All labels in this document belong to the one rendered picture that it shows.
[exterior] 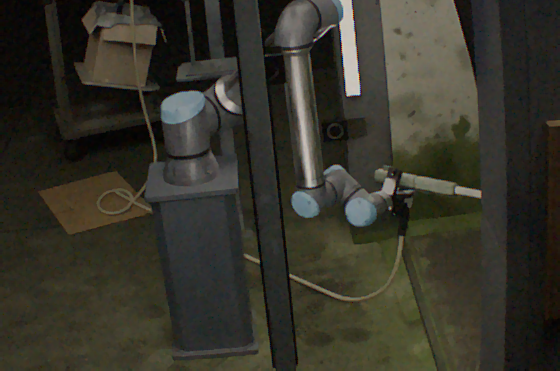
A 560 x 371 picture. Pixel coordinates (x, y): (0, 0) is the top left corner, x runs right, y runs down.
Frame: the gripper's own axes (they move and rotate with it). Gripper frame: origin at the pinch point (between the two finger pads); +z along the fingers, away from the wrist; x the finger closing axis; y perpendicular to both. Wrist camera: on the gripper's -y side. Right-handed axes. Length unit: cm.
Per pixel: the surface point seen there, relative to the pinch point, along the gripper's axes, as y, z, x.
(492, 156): -53, -202, 104
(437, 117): -16, 67, -20
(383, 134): -7, 56, -38
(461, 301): 43, 21, 17
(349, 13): -55, 36, -47
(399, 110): -17, 57, -33
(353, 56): -38, 40, -46
